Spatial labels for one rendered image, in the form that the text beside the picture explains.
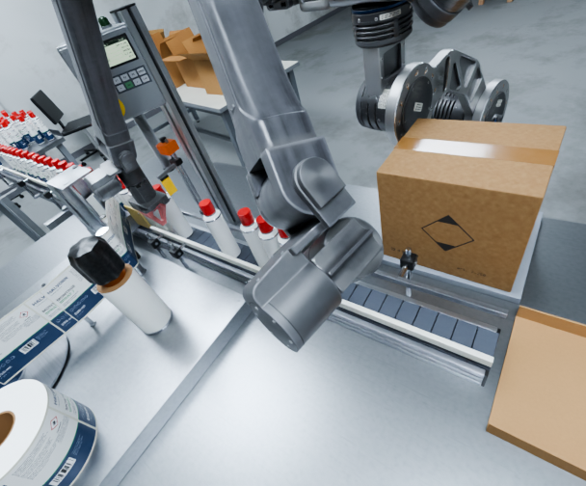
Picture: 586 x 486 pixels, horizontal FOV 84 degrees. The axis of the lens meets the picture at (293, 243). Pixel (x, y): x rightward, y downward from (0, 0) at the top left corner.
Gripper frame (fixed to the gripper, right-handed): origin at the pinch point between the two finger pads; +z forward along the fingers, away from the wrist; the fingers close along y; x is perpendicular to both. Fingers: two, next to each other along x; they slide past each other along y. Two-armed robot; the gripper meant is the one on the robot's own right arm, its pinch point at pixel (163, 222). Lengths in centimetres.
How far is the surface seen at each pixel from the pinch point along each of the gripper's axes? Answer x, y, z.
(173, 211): 6.8, -6.0, 3.2
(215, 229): 4.7, 16.7, 1.7
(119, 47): 15.2, -2.0, -40.9
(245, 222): 5.7, 29.7, -4.2
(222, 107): 117, -100, 25
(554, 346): 16, 95, 17
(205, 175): 19.5, 0.6, -3.3
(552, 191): 178, 96, 98
